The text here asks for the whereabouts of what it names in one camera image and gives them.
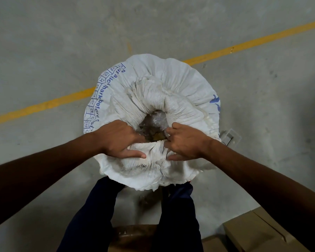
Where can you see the person's dark blue trousers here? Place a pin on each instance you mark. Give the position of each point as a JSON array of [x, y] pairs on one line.
[[136, 220]]

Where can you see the person's right thumb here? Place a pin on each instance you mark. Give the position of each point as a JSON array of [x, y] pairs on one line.
[[175, 157]]

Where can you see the brown cardboard box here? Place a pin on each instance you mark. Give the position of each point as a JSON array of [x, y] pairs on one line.
[[257, 233]]

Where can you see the brown wooden stool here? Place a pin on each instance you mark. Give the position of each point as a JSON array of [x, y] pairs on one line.
[[132, 237]]

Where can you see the white woven sack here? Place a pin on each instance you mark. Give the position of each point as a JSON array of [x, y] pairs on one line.
[[157, 97]]

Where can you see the person's left thumb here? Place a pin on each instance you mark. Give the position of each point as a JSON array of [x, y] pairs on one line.
[[132, 154]]

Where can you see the person's right forearm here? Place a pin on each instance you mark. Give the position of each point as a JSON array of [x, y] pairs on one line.
[[265, 186]]

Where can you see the person's right hand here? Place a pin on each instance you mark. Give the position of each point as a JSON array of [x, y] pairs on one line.
[[187, 143]]

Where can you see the person's left forearm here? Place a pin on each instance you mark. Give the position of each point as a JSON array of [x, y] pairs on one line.
[[42, 175]]

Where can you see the person's left hand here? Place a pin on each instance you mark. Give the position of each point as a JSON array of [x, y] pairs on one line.
[[115, 139]]

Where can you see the clear plastic inner liner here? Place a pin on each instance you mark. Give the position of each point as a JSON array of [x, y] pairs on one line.
[[153, 124]]

